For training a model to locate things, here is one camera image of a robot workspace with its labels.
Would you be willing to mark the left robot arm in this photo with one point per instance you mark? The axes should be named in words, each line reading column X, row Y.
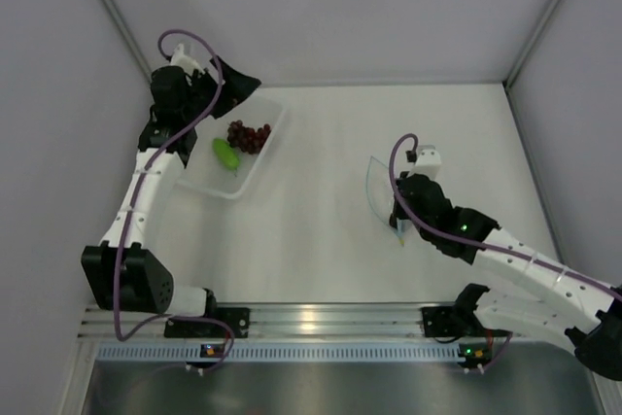
column 122, row 270

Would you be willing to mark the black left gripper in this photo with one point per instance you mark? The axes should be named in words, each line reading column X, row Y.
column 236, row 88

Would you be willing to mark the fake green vegetable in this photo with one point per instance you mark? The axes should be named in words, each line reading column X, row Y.
column 226, row 155

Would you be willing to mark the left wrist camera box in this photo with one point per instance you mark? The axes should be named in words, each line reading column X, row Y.
column 181, row 58

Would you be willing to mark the aluminium mounting rail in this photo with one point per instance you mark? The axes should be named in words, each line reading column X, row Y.
column 330, row 320

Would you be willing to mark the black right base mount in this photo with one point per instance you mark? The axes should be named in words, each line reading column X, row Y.
column 446, row 322

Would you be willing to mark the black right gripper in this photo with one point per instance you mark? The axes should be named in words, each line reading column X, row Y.
column 398, row 210

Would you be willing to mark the fake purple grape bunch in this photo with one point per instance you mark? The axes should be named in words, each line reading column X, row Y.
column 247, row 139

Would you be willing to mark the white perforated plastic basket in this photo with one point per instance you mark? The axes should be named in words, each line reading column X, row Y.
column 205, row 174

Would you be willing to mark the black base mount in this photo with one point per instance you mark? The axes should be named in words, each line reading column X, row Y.
column 236, row 318
column 446, row 322

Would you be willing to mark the clear zip top bag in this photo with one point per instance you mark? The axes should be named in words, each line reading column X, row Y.
column 380, row 197

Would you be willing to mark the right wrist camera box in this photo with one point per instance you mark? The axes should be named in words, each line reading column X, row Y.
column 427, row 163

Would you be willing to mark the slotted grey cable duct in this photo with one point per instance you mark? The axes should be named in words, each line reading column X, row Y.
column 249, row 352

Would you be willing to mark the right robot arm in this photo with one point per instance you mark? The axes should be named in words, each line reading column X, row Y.
column 567, row 309

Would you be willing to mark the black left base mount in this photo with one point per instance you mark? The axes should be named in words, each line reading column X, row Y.
column 236, row 318

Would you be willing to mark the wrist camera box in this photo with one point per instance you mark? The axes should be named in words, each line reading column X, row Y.
column 427, row 163
column 181, row 58

